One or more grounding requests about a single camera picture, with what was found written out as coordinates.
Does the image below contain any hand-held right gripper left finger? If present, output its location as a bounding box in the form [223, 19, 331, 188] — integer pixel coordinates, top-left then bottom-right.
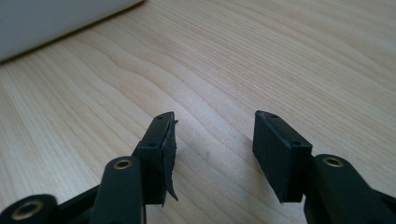
[131, 111, 179, 207]

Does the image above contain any white box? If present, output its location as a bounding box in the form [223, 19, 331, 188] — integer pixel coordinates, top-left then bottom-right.
[0, 0, 145, 63]

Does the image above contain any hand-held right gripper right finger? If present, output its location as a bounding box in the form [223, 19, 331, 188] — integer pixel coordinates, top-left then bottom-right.
[251, 109, 314, 203]

